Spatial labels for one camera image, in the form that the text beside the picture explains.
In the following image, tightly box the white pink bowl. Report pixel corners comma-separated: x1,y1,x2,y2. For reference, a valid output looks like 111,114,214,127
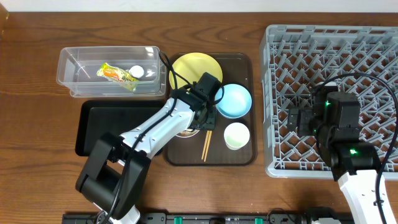
176,129,200,138

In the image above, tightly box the green orange snack wrapper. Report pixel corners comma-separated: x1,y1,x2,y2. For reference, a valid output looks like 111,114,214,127
96,62,138,91

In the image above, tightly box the small white cup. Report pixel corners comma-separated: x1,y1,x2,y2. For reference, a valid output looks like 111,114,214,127
223,123,250,151

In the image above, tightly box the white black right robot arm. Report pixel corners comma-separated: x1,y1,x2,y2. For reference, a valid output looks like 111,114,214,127
287,84,396,223

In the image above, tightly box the grey dishwasher rack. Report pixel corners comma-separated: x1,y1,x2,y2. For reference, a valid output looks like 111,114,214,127
259,25,397,180

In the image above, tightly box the wooden chopstick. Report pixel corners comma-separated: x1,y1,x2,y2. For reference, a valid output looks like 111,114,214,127
203,131,213,162
201,131,211,160

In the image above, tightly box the dark brown serving tray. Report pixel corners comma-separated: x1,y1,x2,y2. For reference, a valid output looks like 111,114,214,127
162,53,257,166

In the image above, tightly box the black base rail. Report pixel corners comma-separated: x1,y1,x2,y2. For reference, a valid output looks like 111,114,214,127
61,212,355,224

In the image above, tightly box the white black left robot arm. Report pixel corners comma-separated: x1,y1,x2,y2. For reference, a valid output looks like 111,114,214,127
75,73,223,223

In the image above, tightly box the light blue bowl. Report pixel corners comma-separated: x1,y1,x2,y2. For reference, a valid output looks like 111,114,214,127
215,84,252,119

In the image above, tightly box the yellow plate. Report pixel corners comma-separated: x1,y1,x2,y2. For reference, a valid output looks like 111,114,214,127
172,52,223,84

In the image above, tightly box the clear plastic waste bin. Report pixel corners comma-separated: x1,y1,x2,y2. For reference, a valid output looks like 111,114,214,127
57,46,166,98

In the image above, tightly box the black waste tray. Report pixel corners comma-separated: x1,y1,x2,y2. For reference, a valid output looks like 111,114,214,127
75,100,164,156

